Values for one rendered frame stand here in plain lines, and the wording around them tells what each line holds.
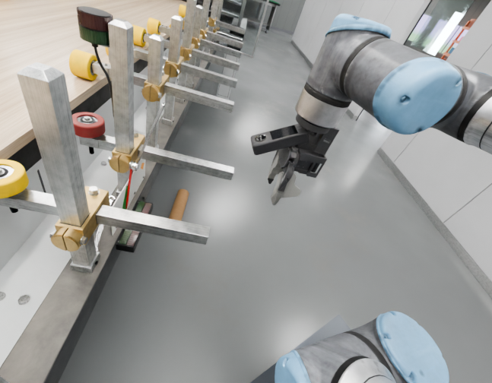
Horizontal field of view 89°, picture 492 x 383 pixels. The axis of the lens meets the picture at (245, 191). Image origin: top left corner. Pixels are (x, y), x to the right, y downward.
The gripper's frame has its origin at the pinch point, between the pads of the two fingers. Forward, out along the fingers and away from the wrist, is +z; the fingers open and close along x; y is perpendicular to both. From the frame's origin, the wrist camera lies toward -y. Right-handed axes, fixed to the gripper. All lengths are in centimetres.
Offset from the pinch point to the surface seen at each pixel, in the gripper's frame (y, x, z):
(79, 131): -49, 14, 5
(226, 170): -9.4, 14.5, 7.7
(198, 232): -15.5, -9.7, 8.0
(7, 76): -75, 32, 4
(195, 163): -18.8, 14.8, 7.8
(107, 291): -48, 15, 94
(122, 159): -37.0, 9.4, 6.9
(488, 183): 224, 107, 35
